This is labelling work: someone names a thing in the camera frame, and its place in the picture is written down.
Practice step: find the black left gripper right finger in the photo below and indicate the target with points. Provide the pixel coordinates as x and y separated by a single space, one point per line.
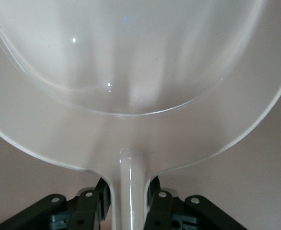
161 210

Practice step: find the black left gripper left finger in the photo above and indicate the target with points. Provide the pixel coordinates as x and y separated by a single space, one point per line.
87 210

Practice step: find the translucent beige plastic dustpan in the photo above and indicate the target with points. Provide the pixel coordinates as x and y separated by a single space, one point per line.
140 60

